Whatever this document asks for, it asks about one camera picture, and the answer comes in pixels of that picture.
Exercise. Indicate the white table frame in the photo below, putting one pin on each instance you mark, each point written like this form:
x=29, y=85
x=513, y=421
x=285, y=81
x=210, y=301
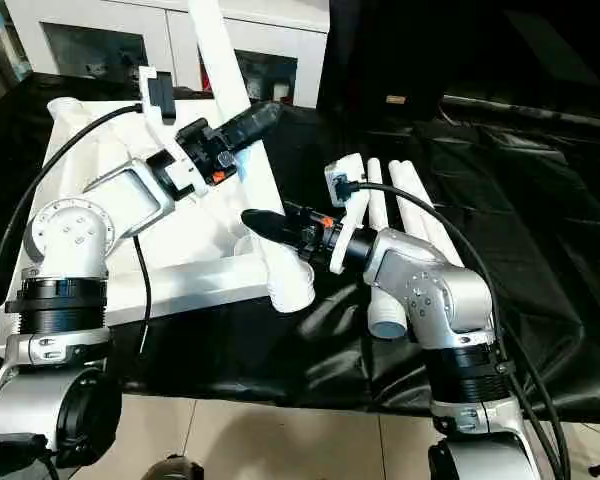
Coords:
x=205, y=240

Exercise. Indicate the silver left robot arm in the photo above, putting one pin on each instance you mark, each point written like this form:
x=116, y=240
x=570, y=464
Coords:
x=65, y=240

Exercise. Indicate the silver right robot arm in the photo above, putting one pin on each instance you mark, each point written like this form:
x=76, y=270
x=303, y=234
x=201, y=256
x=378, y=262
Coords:
x=430, y=290

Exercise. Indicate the white glass-door cabinet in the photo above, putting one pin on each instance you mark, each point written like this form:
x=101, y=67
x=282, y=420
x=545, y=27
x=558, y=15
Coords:
x=172, y=50

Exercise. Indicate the black work mat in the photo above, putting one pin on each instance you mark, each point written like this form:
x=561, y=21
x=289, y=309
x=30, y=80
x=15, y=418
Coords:
x=230, y=360

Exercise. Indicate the small tan label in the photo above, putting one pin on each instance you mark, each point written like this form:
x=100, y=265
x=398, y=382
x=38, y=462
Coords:
x=396, y=99

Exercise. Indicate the dark metal rod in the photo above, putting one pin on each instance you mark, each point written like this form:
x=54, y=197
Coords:
x=530, y=112

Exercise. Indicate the dark robot lower body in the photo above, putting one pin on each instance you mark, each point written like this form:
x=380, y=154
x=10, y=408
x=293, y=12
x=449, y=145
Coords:
x=175, y=470

